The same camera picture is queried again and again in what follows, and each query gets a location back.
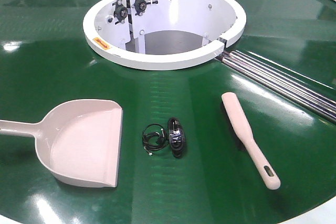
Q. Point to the black bearing left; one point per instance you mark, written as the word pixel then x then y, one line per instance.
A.
pixel 120 12

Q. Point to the pink plastic dustpan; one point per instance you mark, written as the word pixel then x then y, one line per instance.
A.
pixel 78 141

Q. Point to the black bearing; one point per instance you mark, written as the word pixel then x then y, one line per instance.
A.
pixel 120 12
pixel 140 6

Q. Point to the pink hand brush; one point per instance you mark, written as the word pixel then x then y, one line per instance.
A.
pixel 244 132

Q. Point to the white outer rim bottom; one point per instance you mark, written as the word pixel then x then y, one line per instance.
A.
pixel 324 213

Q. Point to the black bearing right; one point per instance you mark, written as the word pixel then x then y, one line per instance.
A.
pixel 140 6

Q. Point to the steel rollers right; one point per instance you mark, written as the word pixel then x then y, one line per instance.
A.
pixel 280 82

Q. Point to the orange warning sticker front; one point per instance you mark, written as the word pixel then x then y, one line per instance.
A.
pixel 99 42

